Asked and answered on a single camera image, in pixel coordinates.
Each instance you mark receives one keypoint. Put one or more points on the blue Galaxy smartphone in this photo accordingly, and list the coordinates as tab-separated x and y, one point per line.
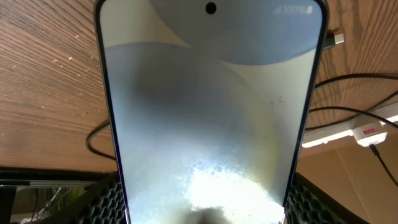
208	102

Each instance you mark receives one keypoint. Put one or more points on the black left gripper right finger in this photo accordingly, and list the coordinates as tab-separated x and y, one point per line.
306	203

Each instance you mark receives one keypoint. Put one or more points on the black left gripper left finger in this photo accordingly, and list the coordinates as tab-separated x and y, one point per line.
102	202

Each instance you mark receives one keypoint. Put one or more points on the white power strip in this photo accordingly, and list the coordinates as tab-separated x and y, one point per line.
337	131

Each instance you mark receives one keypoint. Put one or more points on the white USB charger plug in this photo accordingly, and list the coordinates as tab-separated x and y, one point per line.
367	131

